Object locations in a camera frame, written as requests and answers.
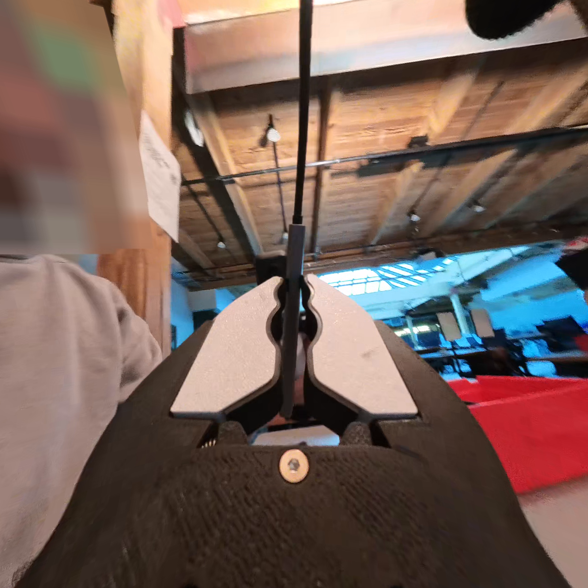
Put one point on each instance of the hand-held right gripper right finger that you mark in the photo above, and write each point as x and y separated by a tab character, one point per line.
363	363

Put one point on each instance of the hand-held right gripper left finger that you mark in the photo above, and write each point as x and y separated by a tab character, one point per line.
229	363

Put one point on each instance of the grey USB hub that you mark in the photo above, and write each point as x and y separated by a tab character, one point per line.
294	257

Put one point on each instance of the red plastic bin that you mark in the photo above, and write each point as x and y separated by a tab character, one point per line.
528	427

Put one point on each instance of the distant document stand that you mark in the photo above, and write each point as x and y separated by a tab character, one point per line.
448	326
482	323

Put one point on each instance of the white paper notice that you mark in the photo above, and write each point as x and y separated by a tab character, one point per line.
160	183

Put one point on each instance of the ceiling spotlight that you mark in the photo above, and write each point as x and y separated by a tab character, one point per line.
273	134

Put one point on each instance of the black pole with disc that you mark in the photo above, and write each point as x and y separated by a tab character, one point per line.
505	18

